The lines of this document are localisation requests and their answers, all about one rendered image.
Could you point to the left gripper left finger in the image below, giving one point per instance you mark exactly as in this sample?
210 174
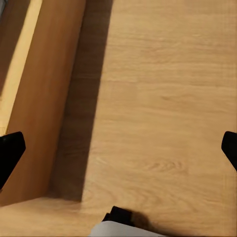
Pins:
12 147

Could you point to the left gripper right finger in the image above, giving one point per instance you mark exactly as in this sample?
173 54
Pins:
229 147

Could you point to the bed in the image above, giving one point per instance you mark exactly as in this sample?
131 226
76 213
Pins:
38 44

